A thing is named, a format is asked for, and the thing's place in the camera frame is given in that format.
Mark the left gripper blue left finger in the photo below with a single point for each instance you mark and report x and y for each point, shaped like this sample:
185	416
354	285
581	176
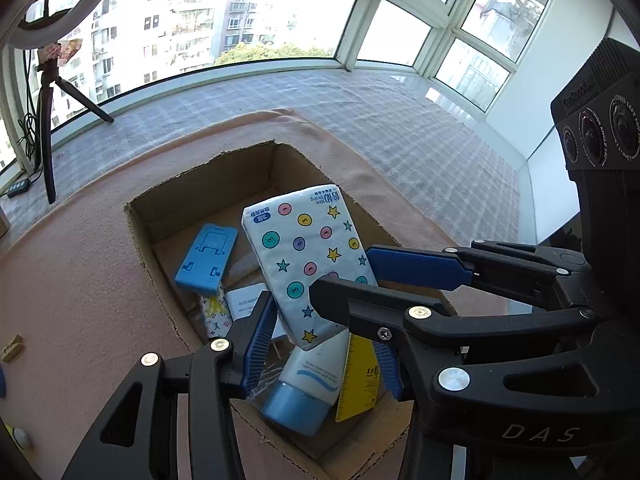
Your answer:
252	346

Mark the yellow plastic shuttlecock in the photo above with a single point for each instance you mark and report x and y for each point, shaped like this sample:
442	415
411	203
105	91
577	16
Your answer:
20	438

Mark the black cable remote control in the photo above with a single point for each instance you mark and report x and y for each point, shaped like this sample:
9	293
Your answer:
19	187

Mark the wooden clothespin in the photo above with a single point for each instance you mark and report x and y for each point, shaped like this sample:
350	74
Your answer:
12	349

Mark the round blue tin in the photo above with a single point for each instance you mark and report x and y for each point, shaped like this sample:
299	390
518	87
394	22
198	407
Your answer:
2	384

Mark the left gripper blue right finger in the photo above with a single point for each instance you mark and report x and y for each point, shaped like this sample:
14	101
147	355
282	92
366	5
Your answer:
389	366

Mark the brown cardboard box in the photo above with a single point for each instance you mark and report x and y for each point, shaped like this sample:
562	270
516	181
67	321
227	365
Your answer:
165	219

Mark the white patterned tissue pack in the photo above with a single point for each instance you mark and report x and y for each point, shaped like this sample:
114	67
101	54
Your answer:
297	238

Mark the white ring light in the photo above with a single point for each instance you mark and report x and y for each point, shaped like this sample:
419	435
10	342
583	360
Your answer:
50	28

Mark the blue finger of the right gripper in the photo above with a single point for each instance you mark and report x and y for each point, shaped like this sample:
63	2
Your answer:
438	270
379	313

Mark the black tripod stand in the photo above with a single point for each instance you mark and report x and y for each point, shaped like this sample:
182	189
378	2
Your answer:
50	76

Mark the blue plastic phone stand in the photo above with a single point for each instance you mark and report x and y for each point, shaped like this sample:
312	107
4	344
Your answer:
203	266

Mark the white Aqua sunscreen tube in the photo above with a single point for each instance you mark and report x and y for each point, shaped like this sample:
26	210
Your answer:
308	386

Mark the patterned white lighter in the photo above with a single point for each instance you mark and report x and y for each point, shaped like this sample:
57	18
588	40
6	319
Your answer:
216	316

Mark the pink blanket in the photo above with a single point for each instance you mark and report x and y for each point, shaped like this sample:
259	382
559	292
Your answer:
75	287

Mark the yellow black ruler card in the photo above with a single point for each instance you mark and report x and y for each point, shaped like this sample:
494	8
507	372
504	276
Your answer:
361	380

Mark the white power adapter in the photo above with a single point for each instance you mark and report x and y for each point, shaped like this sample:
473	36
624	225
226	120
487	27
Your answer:
241	301

